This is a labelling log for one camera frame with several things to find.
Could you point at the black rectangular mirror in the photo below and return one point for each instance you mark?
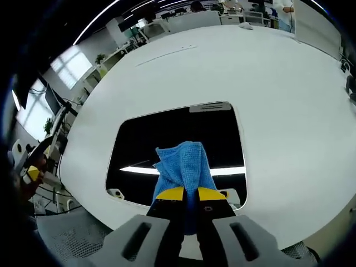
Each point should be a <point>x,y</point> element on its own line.
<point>139,144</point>

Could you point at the black monitor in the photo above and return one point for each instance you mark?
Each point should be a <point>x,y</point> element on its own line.
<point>53,98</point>

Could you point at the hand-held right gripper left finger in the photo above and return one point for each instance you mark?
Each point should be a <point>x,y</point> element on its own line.
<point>155,236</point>

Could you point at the white partition board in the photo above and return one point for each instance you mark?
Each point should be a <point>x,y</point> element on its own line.
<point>317,27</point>

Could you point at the green potted plant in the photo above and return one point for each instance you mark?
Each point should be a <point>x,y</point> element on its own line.
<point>100,59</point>
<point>49,125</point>

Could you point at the small black white device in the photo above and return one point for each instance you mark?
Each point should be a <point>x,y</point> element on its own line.
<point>345,66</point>

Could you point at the blue cleaning cloth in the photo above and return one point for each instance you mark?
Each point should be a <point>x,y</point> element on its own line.
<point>189,161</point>

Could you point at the white office chair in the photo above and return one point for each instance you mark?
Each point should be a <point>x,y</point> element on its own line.
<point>155,29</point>
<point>254,18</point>

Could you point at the white desk panel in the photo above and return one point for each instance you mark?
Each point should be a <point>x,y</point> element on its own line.
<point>194,21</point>

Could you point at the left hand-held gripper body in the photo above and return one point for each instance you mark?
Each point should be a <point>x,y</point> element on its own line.
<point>19,151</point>

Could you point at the small white object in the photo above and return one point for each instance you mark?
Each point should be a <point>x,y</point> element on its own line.
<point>246,25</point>

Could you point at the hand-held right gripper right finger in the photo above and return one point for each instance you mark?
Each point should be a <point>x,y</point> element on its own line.
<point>219,236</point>

